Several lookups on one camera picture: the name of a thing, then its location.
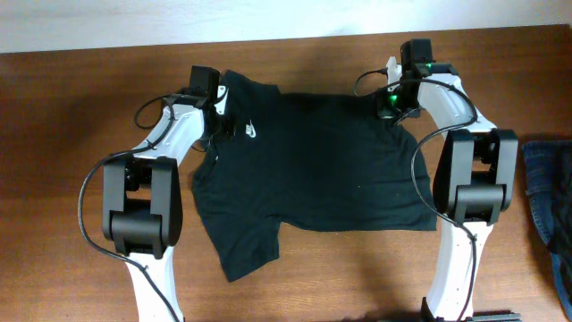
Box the black nike t-shirt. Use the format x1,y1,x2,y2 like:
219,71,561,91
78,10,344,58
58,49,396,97
192,71,436,282

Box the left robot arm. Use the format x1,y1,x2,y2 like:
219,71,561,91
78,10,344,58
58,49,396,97
102,65,230,321

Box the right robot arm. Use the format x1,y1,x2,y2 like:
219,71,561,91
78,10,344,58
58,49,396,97
376,38,518,321

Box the blue denim jeans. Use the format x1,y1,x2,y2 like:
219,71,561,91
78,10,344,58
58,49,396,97
522,140,571,319

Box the right black camera cable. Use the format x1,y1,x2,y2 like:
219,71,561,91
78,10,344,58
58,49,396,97
352,67,480,322

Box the black camera cable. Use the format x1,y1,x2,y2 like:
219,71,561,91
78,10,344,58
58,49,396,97
352,67,480,322
77,93,220,322

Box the left black camera cable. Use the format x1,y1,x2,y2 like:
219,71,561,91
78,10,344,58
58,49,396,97
77,93,220,322

